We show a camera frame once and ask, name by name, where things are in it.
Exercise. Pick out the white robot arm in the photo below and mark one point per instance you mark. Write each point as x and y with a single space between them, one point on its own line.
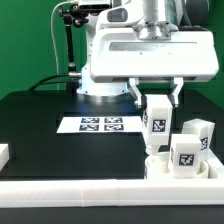
160 19

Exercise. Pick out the camera on mount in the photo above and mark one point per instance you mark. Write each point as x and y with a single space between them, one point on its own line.
94 5

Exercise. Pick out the white round stool seat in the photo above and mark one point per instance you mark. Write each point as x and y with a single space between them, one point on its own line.
156 167

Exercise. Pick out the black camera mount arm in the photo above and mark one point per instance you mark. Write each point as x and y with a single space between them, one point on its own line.
74 16

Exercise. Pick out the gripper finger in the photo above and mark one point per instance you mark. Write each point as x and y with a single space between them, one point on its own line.
176 85
140 100

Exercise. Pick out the white U-shaped wall fence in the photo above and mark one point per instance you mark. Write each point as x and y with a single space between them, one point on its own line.
112 192

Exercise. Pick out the white marker sheet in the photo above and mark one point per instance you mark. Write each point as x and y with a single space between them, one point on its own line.
109 124

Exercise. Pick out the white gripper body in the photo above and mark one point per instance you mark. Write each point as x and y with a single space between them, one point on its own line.
118 55

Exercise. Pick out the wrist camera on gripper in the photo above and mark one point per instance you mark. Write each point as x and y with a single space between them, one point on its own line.
121 16

